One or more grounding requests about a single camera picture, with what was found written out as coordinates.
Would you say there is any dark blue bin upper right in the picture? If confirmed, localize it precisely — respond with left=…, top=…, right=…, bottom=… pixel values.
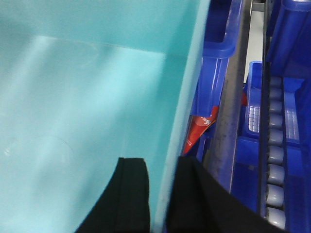
left=267, top=0, right=311, bottom=233

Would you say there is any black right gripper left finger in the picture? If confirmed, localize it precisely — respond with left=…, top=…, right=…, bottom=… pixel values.
left=76, top=158, right=150, bottom=233

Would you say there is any dark blue bin lower right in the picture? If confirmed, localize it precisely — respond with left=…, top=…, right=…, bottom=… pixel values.
left=231, top=61, right=262, bottom=212

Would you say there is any light blue plastic bin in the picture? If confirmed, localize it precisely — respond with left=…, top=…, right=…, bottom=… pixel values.
left=0, top=0, right=210, bottom=233

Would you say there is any grey roller track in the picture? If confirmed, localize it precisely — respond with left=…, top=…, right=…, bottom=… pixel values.
left=259, top=76, right=286, bottom=230

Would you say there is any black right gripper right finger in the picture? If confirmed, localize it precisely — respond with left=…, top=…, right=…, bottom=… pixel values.
left=166, top=156, right=282, bottom=233

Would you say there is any stainless steel shelf rail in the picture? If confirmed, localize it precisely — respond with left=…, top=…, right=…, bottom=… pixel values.
left=203, top=0, right=253, bottom=193

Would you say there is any red snack bag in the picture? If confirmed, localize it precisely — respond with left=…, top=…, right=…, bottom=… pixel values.
left=182, top=106, right=219, bottom=155

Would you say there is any dark blue bin with bag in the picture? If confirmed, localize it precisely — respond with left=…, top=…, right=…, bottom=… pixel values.
left=186, top=0, right=242, bottom=161

